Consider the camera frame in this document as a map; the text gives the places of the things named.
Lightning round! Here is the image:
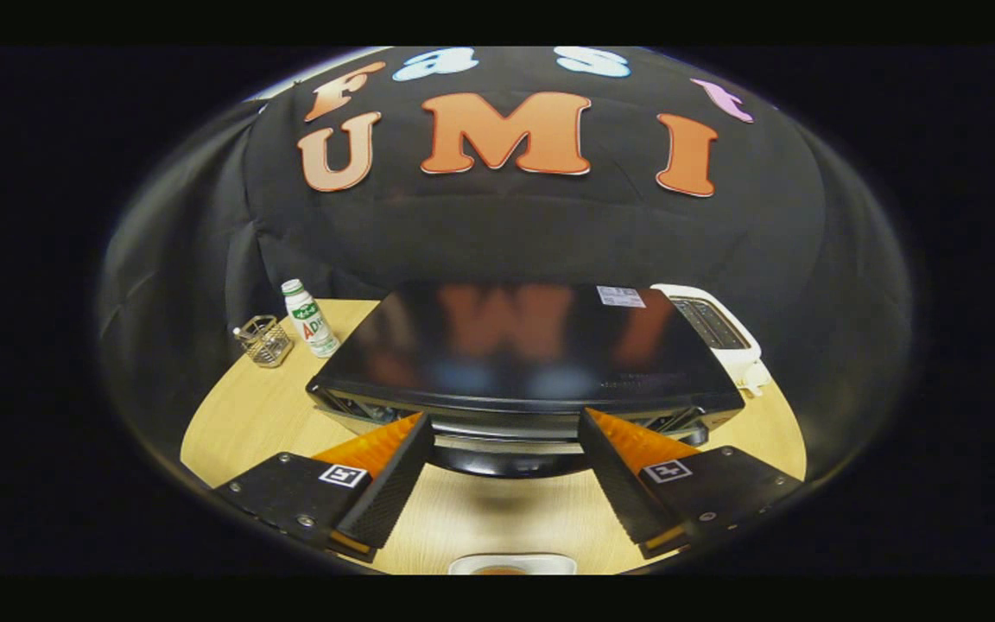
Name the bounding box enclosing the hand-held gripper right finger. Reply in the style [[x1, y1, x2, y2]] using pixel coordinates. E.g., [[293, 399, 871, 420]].
[[577, 408, 805, 560]]

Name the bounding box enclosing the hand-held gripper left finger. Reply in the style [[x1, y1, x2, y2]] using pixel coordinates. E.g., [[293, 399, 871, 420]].
[[214, 411, 435, 564]]

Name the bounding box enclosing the black toaster oven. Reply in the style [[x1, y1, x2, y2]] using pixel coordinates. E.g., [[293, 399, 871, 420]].
[[306, 281, 747, 479]]

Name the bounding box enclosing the white bread toaster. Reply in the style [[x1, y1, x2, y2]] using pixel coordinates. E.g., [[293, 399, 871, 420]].
[[651, 283, 773, 398]]

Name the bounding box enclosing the white plate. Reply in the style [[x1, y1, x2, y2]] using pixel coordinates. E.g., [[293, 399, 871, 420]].
[[448, 553, 578, 575]]

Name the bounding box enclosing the white green-label drink bottle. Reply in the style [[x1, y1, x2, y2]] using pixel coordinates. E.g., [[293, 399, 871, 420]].
[[281, 278, 341, 359]]

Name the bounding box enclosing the small glass holder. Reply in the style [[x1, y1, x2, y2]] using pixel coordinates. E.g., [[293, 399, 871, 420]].
[[232, 314, 295, 369]]

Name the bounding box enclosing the black backdrop cloth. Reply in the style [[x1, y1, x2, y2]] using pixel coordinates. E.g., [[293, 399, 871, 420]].
[[100, 48, 913, 485]]

